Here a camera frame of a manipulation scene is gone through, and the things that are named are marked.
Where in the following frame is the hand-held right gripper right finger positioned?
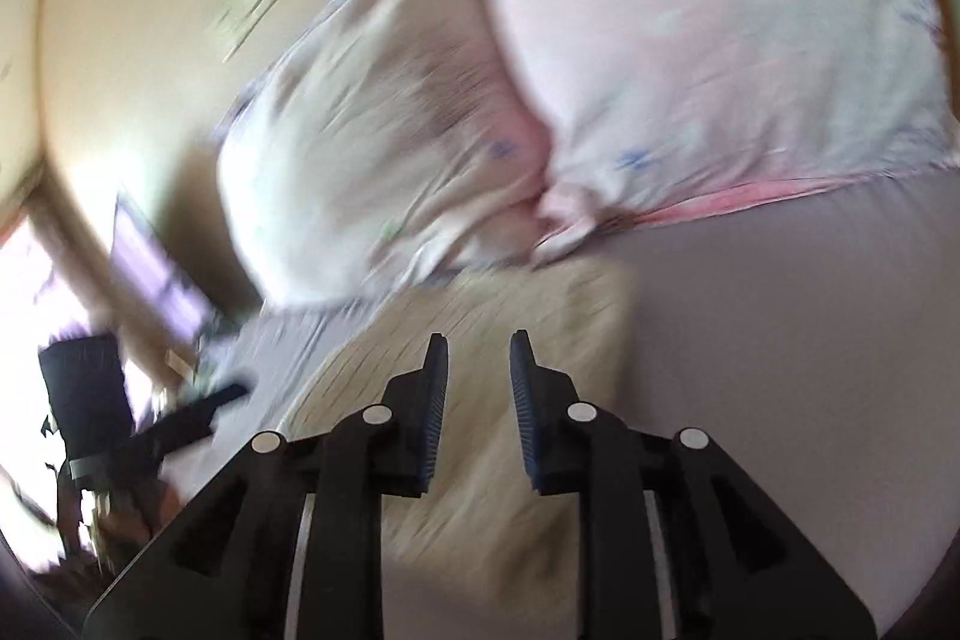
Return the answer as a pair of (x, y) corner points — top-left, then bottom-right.
(510, 330), (877, 640)

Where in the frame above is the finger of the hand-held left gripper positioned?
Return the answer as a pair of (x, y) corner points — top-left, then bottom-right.
(154, 383), (250, 455)

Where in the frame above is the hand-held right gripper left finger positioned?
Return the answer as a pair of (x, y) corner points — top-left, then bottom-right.
(82, 333), (449, 640)

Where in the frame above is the beige ribbed garment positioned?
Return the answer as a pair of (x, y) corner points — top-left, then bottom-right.
(281, 256), (640, 620)

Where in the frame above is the flat screen monitor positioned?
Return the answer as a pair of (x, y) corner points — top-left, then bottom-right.
(111, 195), (215, 352)

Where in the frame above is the grey bed sheet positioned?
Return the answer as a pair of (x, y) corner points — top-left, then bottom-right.
(161, 164), (960, 640)

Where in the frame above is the white floral pillow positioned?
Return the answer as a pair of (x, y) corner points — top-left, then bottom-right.
(401, 0), (960, 270)
(214, 0), (560, 313)

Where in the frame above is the wall switch plate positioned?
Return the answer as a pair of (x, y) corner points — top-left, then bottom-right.
(214, 0), (290, 64)

